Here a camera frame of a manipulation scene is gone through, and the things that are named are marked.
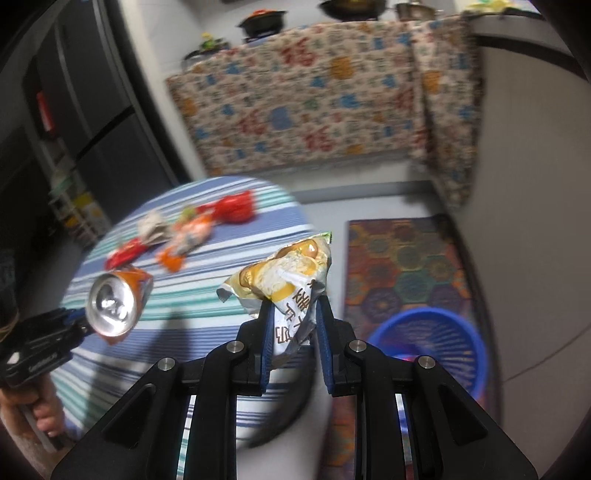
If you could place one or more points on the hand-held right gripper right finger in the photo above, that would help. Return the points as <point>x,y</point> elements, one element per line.
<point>323,344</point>

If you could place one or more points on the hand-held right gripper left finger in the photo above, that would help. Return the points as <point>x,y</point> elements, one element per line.
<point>265,341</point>

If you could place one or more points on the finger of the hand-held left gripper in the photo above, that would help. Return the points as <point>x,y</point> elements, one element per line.
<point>76,318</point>

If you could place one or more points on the crushed soda can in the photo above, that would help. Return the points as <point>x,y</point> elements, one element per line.
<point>115,304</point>

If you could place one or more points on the white yellow snack packet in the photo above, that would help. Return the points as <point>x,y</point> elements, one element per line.
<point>286,281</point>

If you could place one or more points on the blue plastic basket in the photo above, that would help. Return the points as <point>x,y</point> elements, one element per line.
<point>434,346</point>

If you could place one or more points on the person's left hand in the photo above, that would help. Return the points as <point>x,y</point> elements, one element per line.
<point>46,417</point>

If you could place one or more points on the striped tablecloth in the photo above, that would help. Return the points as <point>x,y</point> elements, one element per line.
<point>194,314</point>

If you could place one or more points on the red orange wrapper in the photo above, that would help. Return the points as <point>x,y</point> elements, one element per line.
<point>122,254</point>

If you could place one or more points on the colourful patterned floor mat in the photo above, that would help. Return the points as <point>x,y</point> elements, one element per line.
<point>401,258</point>

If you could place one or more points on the crumpled pale wrapper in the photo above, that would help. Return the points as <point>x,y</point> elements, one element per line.
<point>152,226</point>

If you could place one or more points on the white tiered storage rack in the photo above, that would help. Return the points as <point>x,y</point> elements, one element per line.
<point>64,198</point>

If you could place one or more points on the orange white snack wrapper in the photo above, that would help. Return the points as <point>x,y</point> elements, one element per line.
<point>187,237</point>

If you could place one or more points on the red plastic bag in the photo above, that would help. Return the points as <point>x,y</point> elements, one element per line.
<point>235,207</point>

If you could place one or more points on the grey refrigerator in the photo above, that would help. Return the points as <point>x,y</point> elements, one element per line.
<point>74,115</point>

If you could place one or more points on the printed blanket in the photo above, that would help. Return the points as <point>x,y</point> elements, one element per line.
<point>295,92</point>
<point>448,115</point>

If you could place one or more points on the black clay pot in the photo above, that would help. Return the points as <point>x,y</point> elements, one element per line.
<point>258,23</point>

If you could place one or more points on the black wok with lid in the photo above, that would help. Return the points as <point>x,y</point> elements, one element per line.
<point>348,8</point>

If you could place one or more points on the steel pot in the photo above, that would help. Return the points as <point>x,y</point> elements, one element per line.
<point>415,9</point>

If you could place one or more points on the yellow green kitchen appliance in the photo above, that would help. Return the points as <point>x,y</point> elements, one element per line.
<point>489,5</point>

